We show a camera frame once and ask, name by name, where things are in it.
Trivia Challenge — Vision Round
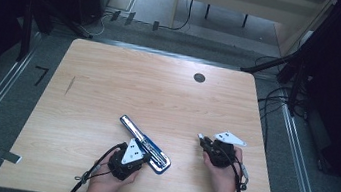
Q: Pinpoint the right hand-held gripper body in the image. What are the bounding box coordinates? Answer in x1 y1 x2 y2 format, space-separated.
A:
203 128 249 171

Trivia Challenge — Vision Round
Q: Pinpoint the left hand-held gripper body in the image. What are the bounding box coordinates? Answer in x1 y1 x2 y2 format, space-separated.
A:
106 135 148 184

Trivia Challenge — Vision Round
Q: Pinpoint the blue stapler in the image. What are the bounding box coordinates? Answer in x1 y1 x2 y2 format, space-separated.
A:
112 113 178 177

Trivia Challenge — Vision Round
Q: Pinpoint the person's right hand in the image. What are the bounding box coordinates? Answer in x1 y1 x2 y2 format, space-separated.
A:
197 142 248 192

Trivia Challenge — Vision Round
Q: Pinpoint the person's left hand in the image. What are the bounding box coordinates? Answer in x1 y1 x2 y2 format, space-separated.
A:
85 165 140 192

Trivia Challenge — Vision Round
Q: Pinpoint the round dark table grommet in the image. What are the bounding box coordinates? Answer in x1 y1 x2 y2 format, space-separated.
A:
193 72 207 85

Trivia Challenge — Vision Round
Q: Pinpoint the black metal stand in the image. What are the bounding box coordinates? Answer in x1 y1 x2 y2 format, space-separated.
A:
234 42 314 119
16 0 98 72

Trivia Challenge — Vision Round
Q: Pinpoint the light wooden bench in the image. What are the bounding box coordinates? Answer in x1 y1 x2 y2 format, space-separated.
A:
167 0 337 64

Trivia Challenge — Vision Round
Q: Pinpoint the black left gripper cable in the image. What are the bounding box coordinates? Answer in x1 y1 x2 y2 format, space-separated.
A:
63 135 128 192

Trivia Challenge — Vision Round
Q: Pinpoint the tangle of black floor cables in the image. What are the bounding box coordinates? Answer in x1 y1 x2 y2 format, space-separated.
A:
242 53 316 156

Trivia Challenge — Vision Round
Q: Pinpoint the white floor cable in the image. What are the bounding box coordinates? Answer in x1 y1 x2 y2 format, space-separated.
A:
89 10 114 40

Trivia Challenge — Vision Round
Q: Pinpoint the black hanging cable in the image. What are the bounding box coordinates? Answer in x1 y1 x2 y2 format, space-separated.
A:
159 0 198 34

